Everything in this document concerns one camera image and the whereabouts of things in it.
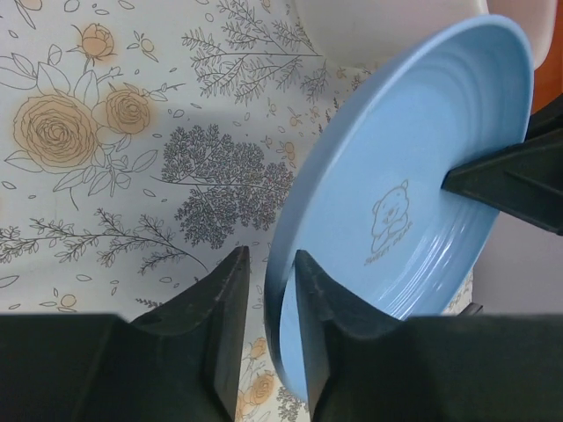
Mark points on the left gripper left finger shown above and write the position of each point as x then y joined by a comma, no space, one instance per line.
179,362

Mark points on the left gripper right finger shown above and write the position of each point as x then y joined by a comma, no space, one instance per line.
363,365

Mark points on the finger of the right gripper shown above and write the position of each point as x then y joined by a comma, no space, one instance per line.
523,180

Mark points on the lavender blue plate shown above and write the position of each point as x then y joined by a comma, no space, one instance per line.
368,203

